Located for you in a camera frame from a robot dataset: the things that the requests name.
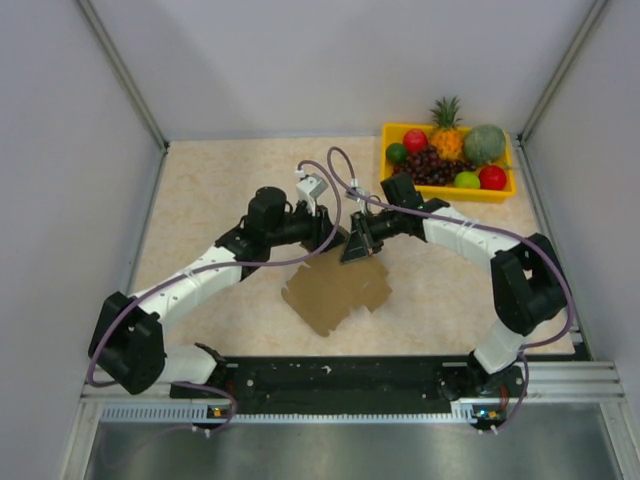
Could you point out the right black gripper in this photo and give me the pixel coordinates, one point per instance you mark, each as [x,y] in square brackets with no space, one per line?
[356,248]

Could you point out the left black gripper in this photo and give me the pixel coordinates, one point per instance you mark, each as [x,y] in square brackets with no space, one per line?
[320,226]

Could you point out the brown cardboard box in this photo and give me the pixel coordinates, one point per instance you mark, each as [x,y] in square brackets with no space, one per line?
[324,291]

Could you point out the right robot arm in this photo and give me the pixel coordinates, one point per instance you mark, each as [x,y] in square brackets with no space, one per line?
[527,284]

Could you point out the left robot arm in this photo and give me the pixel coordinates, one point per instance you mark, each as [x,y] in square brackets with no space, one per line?
[128,345]

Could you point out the dark green lime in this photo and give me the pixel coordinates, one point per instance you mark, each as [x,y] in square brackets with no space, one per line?
[396,153]

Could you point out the purple grape bunch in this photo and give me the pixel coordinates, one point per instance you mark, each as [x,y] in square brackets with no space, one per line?
[427,168]

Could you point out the yellow plastic tray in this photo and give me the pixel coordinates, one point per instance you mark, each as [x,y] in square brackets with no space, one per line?
[394,132]

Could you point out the red apple back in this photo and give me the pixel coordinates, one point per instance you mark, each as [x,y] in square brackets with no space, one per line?
[415,140]

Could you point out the red apple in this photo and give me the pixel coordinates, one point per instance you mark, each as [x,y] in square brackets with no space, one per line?
[492,177]
[415,140]

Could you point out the light green lime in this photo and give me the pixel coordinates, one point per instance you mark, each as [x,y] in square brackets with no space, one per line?
[467,180]

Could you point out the pineapple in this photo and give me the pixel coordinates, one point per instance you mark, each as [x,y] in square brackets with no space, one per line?
[446,136]

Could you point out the red apple front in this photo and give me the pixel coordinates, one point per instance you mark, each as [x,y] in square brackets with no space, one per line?
[492,177]

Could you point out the green melon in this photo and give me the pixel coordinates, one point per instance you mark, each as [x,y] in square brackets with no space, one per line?
[484,144]

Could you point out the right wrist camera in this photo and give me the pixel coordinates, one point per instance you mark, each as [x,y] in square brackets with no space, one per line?
[358,195]

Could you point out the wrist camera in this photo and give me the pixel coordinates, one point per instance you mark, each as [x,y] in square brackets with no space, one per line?
[358,195]
[309,188]

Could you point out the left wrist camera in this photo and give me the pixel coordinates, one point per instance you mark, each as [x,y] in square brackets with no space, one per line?
[309,188]

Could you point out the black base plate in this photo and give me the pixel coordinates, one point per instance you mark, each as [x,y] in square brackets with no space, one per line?
[360,385]

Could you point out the white cable duct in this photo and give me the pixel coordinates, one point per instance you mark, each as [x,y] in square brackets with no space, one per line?
[204,414]

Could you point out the aluminium frame rail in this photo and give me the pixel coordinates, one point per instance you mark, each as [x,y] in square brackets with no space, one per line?
[549,382]

